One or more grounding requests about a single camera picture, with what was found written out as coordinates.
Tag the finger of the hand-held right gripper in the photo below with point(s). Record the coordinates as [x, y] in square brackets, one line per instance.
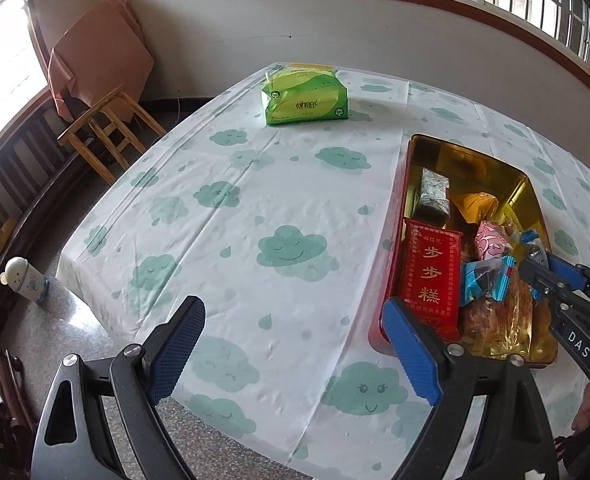
[542, 280]
[565, 270]

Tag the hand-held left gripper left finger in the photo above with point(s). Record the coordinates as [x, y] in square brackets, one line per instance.
[175, 347]

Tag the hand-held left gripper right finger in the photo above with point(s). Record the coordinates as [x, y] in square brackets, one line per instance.
[415, 355]

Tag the blue-wrapped candy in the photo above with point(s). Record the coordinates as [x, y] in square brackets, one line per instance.
[532, 245]
[485, 280]

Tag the yellow-edged clear snack packet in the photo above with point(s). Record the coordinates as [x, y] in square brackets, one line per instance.
[510, 230]

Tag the clear packet of orange snacks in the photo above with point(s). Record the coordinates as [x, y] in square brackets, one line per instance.
[495, 320]

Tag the pink snack packet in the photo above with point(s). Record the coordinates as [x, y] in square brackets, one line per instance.
[492, 240]

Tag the red snack packet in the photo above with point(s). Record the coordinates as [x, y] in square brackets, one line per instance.
[427, 280]

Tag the orange snack packet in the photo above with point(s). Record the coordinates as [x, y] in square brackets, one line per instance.
[472, 205]

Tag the red tin box gold interior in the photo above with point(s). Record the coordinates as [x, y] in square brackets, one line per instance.
[475, 160]

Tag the clear-wrapped snack bar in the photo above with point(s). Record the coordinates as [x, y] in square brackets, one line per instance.
[432, 195]

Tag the person's sandalled foot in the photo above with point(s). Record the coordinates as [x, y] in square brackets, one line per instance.
[587, 410]

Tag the white bear-top bottle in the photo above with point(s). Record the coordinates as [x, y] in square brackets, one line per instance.
[25, 282]

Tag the dark wooden armchair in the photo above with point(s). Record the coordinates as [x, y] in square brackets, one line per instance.
[5, 385]

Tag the cloud-print tablecloth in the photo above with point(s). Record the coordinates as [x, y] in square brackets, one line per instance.
[275, 185]

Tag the yellow object on bench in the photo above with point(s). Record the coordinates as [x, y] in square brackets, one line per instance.
[2, 237]

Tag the dark wooden bench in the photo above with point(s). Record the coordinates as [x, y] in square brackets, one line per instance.
[15, 170]

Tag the light wooden stool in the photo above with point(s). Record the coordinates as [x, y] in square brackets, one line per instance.
[95, 110]

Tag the green snack packet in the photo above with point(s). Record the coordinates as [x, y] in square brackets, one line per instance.
[305, 97]

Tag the pink cloth covered table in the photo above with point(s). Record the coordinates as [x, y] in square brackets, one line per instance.
[100, 45]

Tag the bright side window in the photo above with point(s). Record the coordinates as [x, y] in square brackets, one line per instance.
[0, 60]

